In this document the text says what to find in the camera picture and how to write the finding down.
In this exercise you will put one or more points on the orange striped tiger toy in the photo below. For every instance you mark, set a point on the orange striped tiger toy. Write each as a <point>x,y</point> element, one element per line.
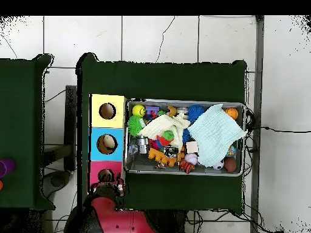
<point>186,166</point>

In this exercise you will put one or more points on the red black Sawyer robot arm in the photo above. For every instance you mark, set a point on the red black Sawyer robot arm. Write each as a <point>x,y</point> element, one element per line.
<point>114,218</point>

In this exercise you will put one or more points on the clear shallow mesh bin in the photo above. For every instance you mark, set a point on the clear shallow mesh bin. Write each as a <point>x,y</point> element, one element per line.
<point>146,167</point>

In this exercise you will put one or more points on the wooden box with three holes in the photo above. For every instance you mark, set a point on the wooden box with three holes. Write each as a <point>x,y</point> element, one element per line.
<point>107,141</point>

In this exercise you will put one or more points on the cream waffle cloth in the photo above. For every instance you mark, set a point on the cream waffle cloth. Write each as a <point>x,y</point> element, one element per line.
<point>163,127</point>

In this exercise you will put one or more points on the green fuzzy toy with eyes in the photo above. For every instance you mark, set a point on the green fuzzy toy with eyes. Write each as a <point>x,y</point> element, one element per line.
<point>134,125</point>

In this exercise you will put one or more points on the yellow smiley ball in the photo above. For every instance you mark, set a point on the yellow smiley ball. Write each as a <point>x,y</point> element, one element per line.
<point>138,110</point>

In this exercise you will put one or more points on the crushed black silver can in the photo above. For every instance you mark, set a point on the crushed black silver can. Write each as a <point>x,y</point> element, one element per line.
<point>170,151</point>

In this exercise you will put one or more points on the orange toy building block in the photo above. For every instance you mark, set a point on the orange toy building block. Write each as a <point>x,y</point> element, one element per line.
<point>158,156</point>

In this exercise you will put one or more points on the blue spiky ball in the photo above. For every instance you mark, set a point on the blue spiky ball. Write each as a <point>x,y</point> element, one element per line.
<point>196,113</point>

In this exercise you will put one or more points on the small white baseball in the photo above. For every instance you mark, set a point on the small white baseball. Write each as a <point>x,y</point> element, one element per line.
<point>191,158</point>

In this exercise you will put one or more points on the dark green table cloth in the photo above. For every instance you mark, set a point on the dark green table cloth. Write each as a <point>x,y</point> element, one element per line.
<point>160,80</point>

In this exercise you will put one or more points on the mint green waffle cloth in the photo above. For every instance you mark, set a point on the mint green waffle cloth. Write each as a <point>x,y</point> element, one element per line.
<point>214,133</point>

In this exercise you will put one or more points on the small orange basketball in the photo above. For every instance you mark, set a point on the small orange basketball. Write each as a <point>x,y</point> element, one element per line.
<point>232,113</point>

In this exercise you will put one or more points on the small brown football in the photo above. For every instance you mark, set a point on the small brown football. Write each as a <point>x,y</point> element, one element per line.
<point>230,165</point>

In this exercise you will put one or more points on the black stand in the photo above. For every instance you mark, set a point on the black stand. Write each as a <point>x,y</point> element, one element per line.
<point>71,126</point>

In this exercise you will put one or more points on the grey vertical pole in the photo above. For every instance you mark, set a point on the grey vertical pole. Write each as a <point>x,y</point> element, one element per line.
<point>257,73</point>

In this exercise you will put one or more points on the dark green side table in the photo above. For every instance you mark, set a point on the dark green side table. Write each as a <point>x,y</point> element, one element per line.
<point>19,126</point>

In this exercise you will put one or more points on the purple toy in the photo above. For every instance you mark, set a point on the purple toy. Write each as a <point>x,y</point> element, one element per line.
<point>6,167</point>

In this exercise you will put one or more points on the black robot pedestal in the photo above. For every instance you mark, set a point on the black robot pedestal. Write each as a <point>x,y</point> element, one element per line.
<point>170,223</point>

